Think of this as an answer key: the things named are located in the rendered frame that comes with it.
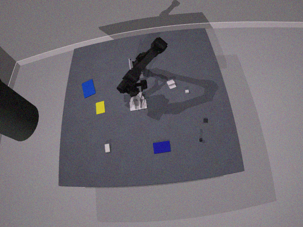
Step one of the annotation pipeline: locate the blue flat square plate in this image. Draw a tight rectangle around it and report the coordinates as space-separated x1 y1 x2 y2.
153 140 171 154

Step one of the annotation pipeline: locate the blue flat rectangular plate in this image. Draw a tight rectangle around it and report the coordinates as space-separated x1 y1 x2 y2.
82 79 96 98

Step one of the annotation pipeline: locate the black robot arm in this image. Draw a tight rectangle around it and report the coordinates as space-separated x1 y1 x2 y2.
117 37 168 97

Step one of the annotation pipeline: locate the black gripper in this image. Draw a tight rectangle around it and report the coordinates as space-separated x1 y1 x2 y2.
125 80 147 94

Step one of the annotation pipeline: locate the yellow flat plate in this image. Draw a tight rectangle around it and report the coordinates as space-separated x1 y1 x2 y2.
96 101 105 114

